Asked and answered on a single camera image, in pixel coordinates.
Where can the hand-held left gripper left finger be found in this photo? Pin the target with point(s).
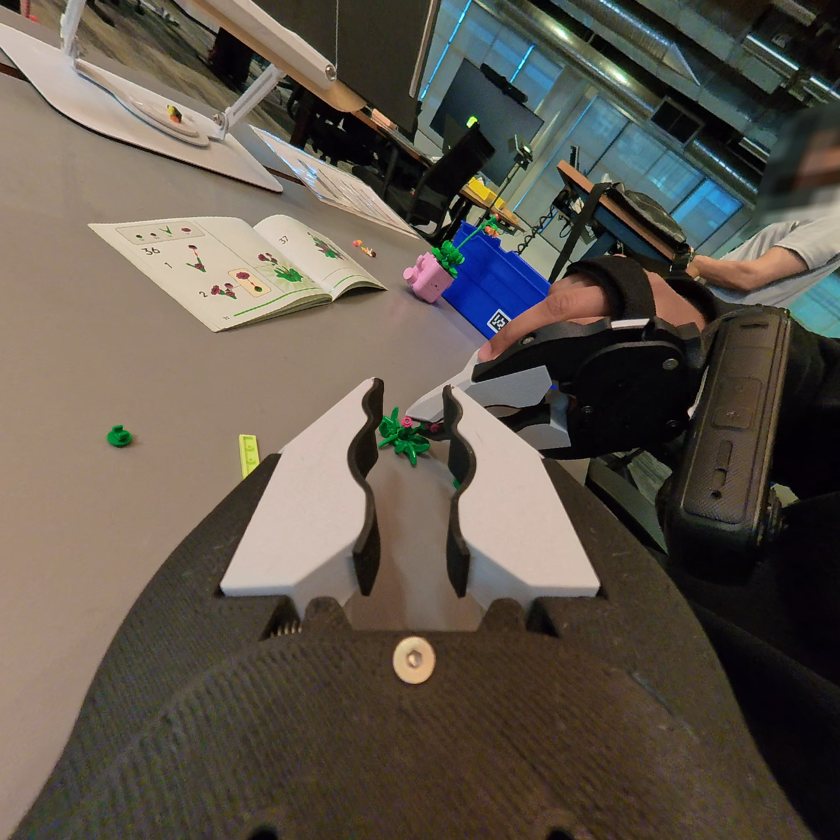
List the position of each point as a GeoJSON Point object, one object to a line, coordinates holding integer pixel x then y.
{"type": "Point", "coordinates": [302, 525]}

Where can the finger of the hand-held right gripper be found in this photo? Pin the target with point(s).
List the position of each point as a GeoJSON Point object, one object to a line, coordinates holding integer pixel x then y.
{"type": "Point", "coordinates": [512, 387]}
{"type": "Point", "coordinates": [548, 426]}

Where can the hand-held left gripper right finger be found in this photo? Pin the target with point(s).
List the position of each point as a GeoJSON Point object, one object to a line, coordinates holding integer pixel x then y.
{"type": "Point", "coordinates": [525, 525]}

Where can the green three-pronged toy stem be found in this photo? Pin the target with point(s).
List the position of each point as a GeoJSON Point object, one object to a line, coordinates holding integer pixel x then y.
{"type": "Point", "coordinates": [420, 430]}

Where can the green leafy toy plant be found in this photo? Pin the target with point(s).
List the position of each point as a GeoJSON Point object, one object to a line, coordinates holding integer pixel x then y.
{"type": "Point", "coordinates": [400, 439]}

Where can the person's right hand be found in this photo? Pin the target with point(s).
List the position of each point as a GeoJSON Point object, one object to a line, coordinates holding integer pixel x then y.
{"type": "Point", "coordinates": [564, 305]}

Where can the lime green flat toy plate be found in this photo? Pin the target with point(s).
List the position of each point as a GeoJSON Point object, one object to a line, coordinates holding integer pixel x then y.
{"type": "Point", "coordinates": [248, 453]}

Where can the blue plastic bin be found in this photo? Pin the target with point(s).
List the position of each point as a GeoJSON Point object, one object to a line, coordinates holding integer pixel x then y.
{"type": "Point", "coordinates": [499, 289]}

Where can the pink toy pot with plant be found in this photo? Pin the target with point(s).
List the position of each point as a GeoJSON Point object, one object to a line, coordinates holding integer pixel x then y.
{"type": "Point", "coordinates": [430, 279]}

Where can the black bag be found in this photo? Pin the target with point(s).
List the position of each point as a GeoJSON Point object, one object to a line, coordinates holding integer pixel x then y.
{"type": "Point", "coordinates": [649, 216]}

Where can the standing desk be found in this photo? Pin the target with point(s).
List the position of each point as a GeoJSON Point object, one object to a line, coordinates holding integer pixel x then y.
{"type": "Point", "coordinates": [590, 197]}

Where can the yellow box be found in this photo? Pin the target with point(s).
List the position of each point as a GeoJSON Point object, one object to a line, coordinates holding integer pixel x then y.
{"type": "Point", "coordinates": [485, 191]}

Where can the small green round stud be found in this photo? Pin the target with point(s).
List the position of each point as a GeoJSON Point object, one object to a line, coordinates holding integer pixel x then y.
{"type": "Point", "coordinates": [119, 436]}

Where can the open instruction booklet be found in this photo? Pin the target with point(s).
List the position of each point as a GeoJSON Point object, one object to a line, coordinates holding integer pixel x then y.
{"type": "Point", "coordinates": [229, 275]}

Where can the printed paper sheet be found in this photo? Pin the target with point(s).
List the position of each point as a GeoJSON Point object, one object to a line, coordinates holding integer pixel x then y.
{"type": "Point", "coordinates": [341, 187]}

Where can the black television screen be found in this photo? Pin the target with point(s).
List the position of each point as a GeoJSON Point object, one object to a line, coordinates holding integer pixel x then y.
{"type": "Point", "coordinates": [485, 118]}

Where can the person's black jacket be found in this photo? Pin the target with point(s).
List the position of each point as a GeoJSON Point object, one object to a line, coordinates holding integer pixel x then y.
{"type": "Point", "coordinates": [787, 656]}

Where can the black monitor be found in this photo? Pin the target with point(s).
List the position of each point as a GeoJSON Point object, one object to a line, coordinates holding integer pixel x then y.
{"type": "Point", "coordinates": [367, 52]}

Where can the camera tripod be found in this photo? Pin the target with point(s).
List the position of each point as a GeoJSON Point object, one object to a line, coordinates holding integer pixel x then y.
{"type": "Point", "coordinates": [523, 154]}

